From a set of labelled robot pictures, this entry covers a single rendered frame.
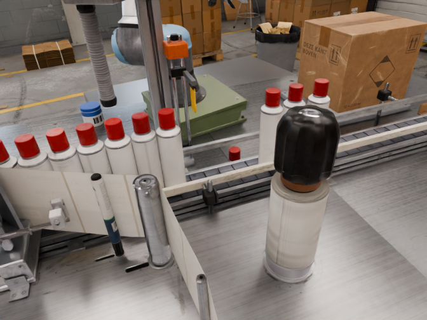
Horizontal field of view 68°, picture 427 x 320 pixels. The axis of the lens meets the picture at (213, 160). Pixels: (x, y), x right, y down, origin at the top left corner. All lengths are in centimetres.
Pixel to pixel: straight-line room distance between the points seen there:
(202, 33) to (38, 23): 282
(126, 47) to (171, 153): 54
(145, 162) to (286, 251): 33
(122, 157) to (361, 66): 80
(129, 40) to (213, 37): 334
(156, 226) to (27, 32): 567
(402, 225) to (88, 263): 66
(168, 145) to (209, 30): 376
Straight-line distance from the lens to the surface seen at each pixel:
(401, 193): 92
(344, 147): 90
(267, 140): 77
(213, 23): 439
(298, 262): 56
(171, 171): 70
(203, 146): 76
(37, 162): 67
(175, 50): 69
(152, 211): 51
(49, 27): 611
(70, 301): 63
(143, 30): 73
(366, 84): 120
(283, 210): 48
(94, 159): 66
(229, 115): 110
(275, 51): 328
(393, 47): 121
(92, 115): 120
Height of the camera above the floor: 137
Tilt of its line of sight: 35 degrees down
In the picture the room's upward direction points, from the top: 3 degrees counter-clockwise
